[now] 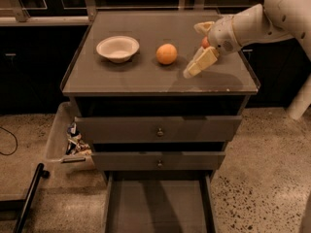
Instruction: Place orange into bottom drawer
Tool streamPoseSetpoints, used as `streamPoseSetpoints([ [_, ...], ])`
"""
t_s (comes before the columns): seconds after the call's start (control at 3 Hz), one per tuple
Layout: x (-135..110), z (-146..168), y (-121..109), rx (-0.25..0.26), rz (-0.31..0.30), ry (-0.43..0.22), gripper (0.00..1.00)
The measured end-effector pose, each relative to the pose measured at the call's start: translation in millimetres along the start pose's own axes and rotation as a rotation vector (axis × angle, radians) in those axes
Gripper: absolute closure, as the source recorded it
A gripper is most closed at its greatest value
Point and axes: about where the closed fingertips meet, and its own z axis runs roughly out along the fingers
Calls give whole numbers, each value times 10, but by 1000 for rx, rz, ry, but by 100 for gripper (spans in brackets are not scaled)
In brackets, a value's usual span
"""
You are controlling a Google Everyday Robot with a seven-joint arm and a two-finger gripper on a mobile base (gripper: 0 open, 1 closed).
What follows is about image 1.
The orange fruit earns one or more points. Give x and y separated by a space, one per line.
166 54

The white bowl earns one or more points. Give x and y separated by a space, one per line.
118 49

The grey drawer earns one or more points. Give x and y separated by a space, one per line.
158 129
158 160
159 202

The white cylindrical post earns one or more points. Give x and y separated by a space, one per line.
301 102

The grey middle drawer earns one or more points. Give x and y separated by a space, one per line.
158 160

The grey bottom drawer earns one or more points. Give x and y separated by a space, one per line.
159 202

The red apple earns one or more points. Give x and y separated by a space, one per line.
204 43

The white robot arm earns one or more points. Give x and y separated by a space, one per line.
268 22

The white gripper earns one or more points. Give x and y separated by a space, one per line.
221 35

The grey drawer cabinet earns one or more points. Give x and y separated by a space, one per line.
142 87

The snack packets in bin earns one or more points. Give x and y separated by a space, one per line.
76 144

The metal railing frame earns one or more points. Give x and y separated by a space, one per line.
57 12

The grey top drawer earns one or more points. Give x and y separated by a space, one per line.
158 129

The black metal stand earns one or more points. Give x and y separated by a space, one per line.
18 210

